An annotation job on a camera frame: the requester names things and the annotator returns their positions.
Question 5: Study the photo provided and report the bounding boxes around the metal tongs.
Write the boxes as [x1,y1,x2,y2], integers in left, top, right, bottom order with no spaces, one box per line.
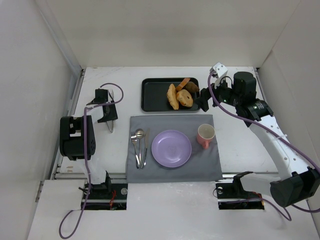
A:
[106,120,114,134]

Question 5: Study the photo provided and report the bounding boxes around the long golden bread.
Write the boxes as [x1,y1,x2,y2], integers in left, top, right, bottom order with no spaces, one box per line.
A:
[166,83,179,110]

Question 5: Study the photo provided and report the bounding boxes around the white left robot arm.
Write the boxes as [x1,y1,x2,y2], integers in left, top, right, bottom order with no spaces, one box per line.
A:
[59,89,118,194]

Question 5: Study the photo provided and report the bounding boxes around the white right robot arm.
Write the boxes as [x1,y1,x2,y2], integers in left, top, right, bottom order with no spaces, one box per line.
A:
[195,69,320,208]

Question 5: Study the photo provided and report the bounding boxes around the round bagel bread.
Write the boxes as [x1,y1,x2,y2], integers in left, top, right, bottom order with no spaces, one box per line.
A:
[176,89,193,108]

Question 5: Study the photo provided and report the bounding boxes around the dark brown bread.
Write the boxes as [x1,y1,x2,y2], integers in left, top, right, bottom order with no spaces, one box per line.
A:
[184,81,200,94]

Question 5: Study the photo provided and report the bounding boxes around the orange bread slice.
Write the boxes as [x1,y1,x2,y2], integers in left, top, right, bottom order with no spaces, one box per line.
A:
[175,77,190,92]

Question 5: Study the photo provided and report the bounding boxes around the pink mug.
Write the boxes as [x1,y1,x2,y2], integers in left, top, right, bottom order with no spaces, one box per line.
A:
[196,124,216,150]

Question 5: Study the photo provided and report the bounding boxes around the black baking tray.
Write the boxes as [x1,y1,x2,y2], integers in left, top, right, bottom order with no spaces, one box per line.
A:
[141,77,200,112]

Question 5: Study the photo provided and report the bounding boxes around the silver fork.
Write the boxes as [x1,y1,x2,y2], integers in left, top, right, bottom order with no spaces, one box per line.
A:
[130,132,140,169]

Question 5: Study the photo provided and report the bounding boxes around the silver spoon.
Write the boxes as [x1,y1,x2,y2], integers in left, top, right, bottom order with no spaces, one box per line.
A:
[135,128,145,168]

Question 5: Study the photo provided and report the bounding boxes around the purple plate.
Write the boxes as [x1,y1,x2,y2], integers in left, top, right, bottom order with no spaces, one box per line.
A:
[151,130,192,168]

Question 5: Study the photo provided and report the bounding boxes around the silver knife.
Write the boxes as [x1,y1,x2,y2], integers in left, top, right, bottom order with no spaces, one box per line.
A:
[140,128,150,169]

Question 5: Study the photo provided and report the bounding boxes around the grey cloth placemat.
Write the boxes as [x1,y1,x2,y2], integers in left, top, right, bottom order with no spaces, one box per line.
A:
[126,114,223,183]

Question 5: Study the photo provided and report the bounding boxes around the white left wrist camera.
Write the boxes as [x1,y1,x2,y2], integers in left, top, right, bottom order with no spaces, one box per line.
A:
[107,89,115,102]

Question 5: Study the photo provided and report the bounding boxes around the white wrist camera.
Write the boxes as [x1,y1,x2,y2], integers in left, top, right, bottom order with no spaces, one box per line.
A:
[107,89,115,102]
[209,62,228,88]

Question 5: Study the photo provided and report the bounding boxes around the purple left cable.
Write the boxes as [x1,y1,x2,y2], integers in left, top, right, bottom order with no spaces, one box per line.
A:
[58,83,124,239]

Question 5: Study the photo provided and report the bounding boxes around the purple cable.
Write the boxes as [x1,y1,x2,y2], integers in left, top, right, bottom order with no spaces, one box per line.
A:
[58,83,124,239]
[207,70,320,222]

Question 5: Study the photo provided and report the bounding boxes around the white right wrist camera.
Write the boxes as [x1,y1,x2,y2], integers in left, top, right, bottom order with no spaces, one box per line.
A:
[209,62,228,88]

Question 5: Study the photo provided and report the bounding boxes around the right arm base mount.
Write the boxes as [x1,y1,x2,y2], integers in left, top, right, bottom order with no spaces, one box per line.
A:
[212,182,265,210]

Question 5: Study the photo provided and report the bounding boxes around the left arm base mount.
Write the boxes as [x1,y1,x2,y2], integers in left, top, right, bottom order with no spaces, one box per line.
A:
[84,183,128,211]

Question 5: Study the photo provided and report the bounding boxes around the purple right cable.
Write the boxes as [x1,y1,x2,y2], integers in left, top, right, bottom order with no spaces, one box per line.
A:
[207,70,320,222]

